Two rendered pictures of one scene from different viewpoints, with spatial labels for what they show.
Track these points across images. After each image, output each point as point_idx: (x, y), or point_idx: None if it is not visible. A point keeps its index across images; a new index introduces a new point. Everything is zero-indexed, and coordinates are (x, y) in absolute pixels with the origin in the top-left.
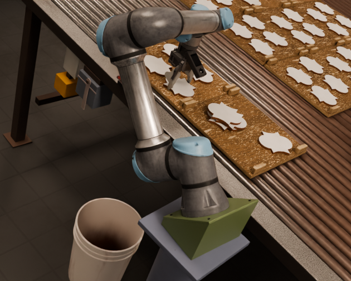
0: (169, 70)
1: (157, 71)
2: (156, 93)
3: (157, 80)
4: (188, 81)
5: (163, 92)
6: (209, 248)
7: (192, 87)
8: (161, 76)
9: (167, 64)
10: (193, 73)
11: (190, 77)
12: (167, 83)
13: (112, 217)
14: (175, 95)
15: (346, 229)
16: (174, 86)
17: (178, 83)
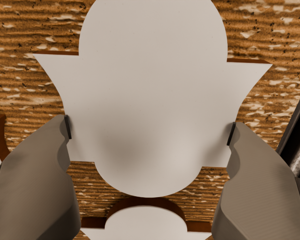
0: (115, 219)
1: (176, 228)
2: (286, 127)
3: (213, 193)
4: (65, 129)
5: (282, 117)
6: None
7: (63, 73)
8: (171, 203)
9: (80, 235)
10: (8, 182)
11: (48, 149)
12: (207, 161)
13: None
14: (258, 61)
15: None
16: (194, 131)
17: (145, 141)
